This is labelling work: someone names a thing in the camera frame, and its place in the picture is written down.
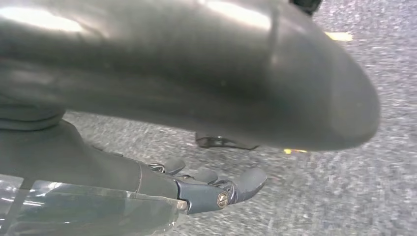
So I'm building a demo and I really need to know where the black glossy object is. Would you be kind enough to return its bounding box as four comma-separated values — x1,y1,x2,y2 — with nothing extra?
195,132,260,151

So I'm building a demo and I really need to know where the yellow floor tape line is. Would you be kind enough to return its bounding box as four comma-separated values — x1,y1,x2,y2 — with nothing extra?
325,31,354,42

